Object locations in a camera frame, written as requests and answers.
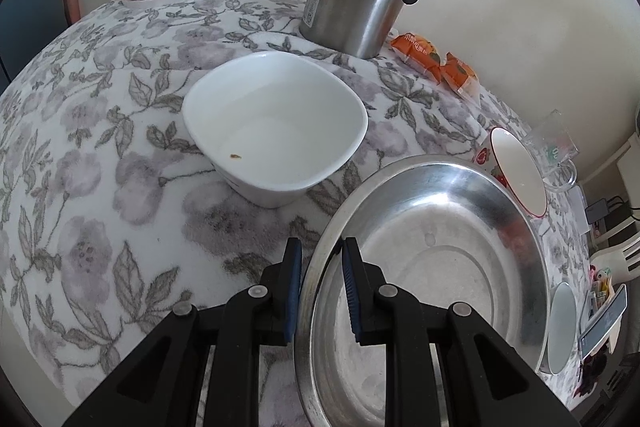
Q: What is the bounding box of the pale blue round bowl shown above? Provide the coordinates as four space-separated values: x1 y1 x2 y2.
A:
540 282 578 375

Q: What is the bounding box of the large stainless steel basin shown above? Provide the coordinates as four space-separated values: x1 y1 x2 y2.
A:
294 155 549 426

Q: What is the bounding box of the strawberry pattern bowl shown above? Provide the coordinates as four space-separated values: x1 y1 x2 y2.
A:
473 127 548 218

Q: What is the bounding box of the white square bowl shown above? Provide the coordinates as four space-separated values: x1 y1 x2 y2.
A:
181 52 368 208

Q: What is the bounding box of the smartphone on stand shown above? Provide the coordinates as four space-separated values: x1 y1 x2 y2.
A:
578 284 627 360

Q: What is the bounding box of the floral fleece tablecloth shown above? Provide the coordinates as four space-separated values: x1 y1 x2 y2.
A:
1 0 528 425

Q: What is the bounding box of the white lattice shelf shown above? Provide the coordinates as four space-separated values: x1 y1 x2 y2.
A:
579 133 639 284

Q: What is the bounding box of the white power strip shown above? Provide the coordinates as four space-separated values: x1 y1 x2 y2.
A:
566 184 590 235

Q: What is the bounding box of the black power adapter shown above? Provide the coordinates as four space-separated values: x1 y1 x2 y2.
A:
585 198 610 225

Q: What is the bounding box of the clear glass mug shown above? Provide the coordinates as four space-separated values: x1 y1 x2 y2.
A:
523 109 579 193

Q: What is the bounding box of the orange snack packet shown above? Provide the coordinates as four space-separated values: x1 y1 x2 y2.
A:
440 52 480 105
390 32 442 83

